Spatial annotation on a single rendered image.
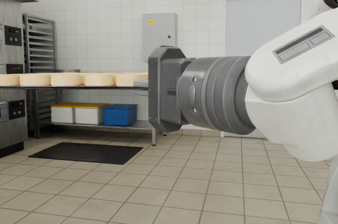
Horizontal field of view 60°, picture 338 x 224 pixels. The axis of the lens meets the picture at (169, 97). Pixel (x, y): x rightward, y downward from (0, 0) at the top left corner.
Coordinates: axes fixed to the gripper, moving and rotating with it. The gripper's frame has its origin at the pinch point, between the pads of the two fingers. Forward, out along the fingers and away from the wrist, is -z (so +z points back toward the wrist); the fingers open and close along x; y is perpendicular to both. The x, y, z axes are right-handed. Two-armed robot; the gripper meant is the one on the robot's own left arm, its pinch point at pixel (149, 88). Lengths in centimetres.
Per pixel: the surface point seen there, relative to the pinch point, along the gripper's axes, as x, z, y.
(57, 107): -53, -395, -138
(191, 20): 76, -276, -297
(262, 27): 64, -193, -359
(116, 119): -66, -317, -191
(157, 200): -100, -135, -114
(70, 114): -62, -377, -149
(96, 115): -63, -343, -174
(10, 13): 68, -351, -68
